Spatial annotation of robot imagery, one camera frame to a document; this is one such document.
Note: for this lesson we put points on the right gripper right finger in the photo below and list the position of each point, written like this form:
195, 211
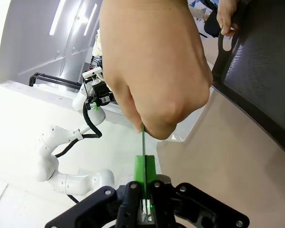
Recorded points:
151, 168

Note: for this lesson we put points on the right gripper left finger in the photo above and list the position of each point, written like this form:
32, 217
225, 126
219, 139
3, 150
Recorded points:
139, 168

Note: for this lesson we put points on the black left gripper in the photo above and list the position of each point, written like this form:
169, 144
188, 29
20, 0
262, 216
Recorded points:
101, 89

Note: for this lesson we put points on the green PCB board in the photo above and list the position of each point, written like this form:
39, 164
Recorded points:
144, 147

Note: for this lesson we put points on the black plastic tray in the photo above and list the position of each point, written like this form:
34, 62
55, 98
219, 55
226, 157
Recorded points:
263, 83

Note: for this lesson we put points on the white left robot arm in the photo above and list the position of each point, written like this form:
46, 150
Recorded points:
61, 180

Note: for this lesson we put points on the person's right hand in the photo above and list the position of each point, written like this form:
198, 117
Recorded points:
156, 66

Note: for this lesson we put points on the person's left hand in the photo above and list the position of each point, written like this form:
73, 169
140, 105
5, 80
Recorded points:
228, 12

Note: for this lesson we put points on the black metal stand bar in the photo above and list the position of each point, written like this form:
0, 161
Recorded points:
52, 79

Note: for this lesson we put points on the pile of folded clothes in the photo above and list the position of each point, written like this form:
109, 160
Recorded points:
98, 45

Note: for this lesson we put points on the short ceiling light strip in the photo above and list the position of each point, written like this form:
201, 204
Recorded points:
90, 20

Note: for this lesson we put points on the long ceiling light strip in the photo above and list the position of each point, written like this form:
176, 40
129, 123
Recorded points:
57, 17

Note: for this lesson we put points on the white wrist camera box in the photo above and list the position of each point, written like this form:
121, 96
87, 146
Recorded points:
92, 73

